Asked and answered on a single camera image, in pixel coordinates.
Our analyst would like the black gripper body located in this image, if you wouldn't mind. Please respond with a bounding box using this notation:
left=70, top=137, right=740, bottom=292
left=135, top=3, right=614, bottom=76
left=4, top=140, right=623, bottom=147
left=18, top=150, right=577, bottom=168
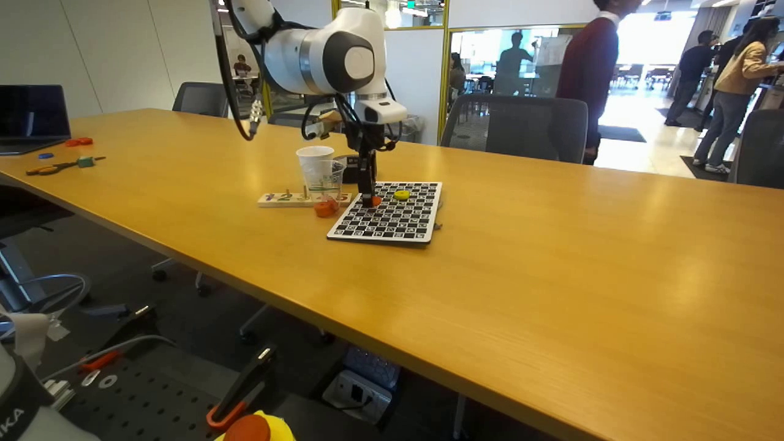
left=341, top=119, right=402, bottom=159

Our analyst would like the small transparent cup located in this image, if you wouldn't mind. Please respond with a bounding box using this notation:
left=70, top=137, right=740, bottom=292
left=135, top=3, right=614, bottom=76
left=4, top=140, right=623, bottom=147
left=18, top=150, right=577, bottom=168
left=326, top=157, right=351, bottom=195

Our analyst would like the clear plastic cup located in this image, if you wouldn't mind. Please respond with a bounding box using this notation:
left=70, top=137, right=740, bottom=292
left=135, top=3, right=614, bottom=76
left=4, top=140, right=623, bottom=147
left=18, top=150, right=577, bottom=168
left=294, top=144, right=337, bottom=195

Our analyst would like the black white checker calibration board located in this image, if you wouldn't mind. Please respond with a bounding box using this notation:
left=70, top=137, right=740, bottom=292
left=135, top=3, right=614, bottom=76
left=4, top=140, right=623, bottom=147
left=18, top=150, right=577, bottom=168
left=326, top=178, right=445, bottom=248

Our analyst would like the wooden number puzzle strip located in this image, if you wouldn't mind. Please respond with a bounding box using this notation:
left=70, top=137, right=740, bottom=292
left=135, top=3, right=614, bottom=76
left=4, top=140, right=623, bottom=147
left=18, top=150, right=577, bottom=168
left=256, top=188, right=356, bottom=207

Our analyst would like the yellow framed glass partition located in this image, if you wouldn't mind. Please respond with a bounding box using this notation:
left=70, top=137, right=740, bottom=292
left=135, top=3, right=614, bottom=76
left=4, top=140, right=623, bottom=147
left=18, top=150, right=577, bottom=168
left=327, top=0, right=456, bottom=150

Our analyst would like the grey floor outlet box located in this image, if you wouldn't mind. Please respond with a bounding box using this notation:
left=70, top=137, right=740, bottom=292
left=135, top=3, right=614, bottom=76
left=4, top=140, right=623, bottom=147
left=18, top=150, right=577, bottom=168
left=318, top=365, right=402, bottom=427

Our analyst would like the person in maroon sweater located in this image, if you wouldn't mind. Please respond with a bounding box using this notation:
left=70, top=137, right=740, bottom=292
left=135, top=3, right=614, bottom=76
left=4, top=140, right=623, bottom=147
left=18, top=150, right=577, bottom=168
left=557, top=0, right=645, bottom=167

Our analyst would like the yellow red emergency stop button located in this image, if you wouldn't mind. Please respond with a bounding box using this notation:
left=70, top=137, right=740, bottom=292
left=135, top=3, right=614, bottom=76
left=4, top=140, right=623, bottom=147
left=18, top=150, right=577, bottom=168
left=214, top=409, right=299, bottom=441

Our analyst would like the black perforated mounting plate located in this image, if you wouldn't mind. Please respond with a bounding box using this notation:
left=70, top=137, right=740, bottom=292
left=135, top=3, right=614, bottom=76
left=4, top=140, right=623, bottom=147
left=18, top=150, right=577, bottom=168
left=59, top=353, right=248, bottom=441

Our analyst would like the dark laptop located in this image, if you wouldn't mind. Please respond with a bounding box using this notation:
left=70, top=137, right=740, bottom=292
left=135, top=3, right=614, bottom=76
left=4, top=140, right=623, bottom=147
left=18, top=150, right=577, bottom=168
left=0, top=84, right=73, bottom=157

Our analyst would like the white rounded object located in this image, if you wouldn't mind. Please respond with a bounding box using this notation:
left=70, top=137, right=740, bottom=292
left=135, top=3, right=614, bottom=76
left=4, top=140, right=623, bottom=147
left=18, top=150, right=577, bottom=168
left=0, top=308, right=64, bottom=371

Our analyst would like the brown wrist camera box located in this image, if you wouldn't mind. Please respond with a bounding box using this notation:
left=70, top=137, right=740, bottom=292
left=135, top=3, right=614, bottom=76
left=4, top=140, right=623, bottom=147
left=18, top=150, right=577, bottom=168
left=313, top=107, right=347, bottom=137

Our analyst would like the black clamp orange handle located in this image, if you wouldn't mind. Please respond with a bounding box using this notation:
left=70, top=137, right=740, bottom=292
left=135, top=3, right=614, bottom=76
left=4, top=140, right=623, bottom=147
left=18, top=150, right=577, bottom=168
left=202, top=344, right=277, bottom=435

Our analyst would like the red handled tool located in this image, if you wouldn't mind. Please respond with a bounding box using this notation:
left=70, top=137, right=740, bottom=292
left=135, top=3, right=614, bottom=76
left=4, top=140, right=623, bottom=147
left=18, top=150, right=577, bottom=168
left=81, top=351, right=124, bottom=375

